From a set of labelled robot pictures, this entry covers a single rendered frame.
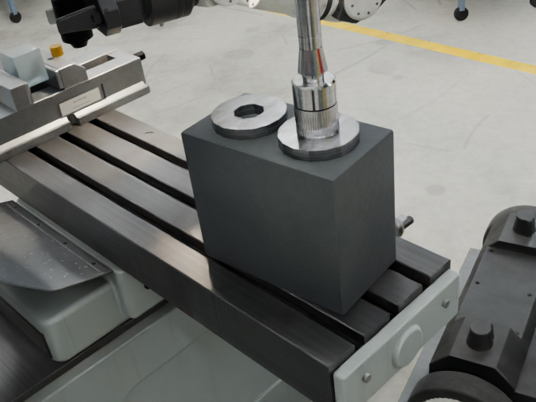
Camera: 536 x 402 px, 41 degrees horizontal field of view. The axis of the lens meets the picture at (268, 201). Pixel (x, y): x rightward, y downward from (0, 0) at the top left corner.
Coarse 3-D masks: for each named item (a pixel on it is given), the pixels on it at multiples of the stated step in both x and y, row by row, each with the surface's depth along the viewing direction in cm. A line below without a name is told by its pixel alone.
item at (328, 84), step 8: (328, 72) 75; (296, 80) 74; (328, 80) 73; (336, 80) 74; (296, 88) 73; (304, 88) 73; (312, 88) 72; (320, 88) 72; (328, 88) 73; (304, 96) 73; (312, 96) 73; (320, 96) 73
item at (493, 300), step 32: (512, 224) 152; (480, 256) 149; (512, 256) 147; (480, 288) 140; (512, 288) 139; (480, 320) 125; (512, 320) 132; (448, 352) 125; (480, 352) 124; (512, 352) 125; (512, 384) 121
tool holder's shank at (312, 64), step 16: (304, 0) 68; (304, 16) 69; (304, 32) 70; (320, 32) 71; (304, 48) 71; (320, 48) 71; (304, 64) 72; (320, 64) 72; (304, 80) 74; (320, 80) 73
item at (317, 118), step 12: (300, 96) 73; (324, 96) 73; (336, 96) 74; (300, 108) 74; (312, 108) 74; (324, 108) 74; (336, 108) 75; (300, 120) 75; (312, 120) 74; (324, 120) 74; (336, 120) 76; (300, 132) 76; (312, 132) 75; (324, 132) 75; (336, 132) 76
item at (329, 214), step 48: (240, 96) 90; (192, 144) 83; (240, 144) 80; (288, 144) 76; (336, 144) 74; (384, 144) 78; (240, 192) 82; (288, 192) 77; (336, 192) 72; (384, 192) 81; (240, 240) 87; (288, 240) 81; (336, 240) 76; (384, 240) 84; (288, 288) 86; (336, 288) 80
